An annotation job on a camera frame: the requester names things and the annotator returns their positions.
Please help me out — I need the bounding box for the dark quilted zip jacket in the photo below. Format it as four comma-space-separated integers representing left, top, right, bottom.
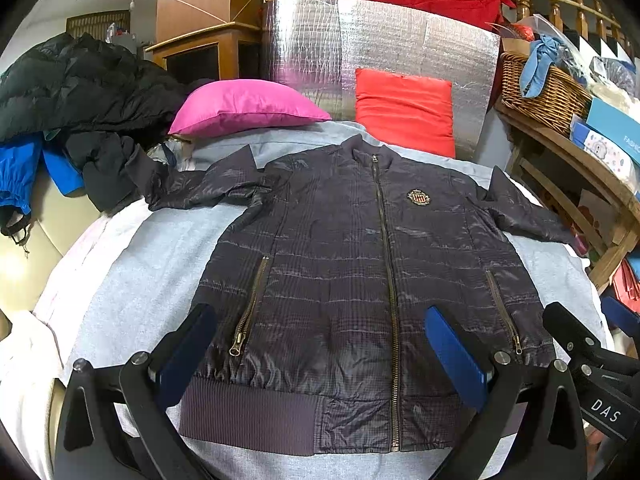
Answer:
126, 136, 572, 455

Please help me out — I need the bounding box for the wooden shelf table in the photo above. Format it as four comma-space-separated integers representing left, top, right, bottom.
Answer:
495, 101, 639, 292

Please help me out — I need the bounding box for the blue cardboard box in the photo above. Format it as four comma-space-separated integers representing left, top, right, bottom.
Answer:
570, 98, 639, 194

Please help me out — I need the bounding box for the blue garment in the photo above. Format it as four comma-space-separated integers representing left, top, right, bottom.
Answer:
1, 133, 84, 214

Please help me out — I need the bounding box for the red pillow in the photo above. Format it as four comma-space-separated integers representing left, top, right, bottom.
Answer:
355, 68, 456, 158

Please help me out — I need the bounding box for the wicker basket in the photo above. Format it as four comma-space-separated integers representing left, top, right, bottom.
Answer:
500, 52, 591, 136

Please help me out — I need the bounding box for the pink pillow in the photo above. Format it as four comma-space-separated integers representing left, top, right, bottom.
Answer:
169, 79, 331, 138

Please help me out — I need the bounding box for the black puffer jacket pile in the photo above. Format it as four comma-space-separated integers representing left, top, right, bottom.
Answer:
1, 32, 188, 211

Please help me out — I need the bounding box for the light blue cloth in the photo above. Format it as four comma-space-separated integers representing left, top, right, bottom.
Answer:
520, 34, 567, 99

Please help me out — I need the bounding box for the wooden cabinet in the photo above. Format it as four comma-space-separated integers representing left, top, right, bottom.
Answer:
146, 0, 262, 84

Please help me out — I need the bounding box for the silver foil insulation mat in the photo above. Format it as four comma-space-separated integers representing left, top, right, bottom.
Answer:
260, 0, 500, 160

